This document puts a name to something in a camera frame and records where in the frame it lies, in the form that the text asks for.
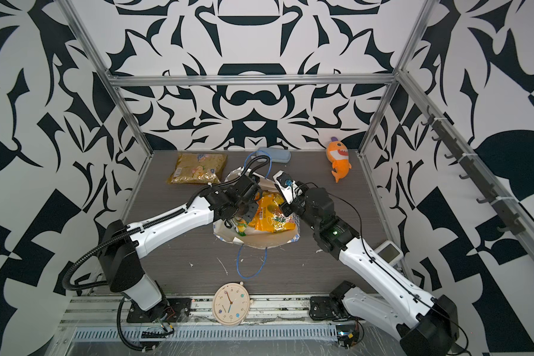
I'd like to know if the green yellow snack packet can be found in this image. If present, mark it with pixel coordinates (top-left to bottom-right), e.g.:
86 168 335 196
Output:
232 217 249 237

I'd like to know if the blue checkered paper bag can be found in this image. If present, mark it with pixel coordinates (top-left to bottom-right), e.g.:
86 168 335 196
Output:
213 151 300 271

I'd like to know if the gold snack bag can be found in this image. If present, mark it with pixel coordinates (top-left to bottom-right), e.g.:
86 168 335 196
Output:
167 153 228 185

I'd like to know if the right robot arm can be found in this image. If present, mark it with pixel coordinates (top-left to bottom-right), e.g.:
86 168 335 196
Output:
279 185 459 355

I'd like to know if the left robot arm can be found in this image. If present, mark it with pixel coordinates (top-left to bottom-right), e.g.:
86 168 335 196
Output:
94 174 261 315

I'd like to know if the orange yellow snack bag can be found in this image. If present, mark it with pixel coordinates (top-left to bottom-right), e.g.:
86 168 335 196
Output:
248 192 297 234

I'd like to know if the orange plush toy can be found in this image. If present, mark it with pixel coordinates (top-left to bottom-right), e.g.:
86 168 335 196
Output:
326 136 352 182

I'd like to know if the blue glasses case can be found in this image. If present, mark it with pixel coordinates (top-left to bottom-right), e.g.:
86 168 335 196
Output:
256 148 292 163

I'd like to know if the white digital timer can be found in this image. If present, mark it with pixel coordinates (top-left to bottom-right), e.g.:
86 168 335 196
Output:
375 240 404 266

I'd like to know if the round wooden clock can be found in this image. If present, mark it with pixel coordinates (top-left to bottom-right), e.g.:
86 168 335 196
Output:
212 282 252 326

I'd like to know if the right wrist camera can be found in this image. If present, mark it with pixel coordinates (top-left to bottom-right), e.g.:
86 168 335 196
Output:
273 171 302 204

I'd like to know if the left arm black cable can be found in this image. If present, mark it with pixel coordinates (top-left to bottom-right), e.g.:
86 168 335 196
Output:
61 155 270 352

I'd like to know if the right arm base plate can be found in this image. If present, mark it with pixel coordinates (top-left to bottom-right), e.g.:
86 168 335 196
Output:
309 296 366 322

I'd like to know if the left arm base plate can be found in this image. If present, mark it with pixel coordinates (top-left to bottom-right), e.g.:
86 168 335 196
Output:
126 298 192 323

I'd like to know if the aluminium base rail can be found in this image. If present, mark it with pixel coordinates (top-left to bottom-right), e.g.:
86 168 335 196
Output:
57 291 439 344

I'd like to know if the black wall hook rack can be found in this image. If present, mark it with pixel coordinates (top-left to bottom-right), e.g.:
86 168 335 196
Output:
422 106 526 235

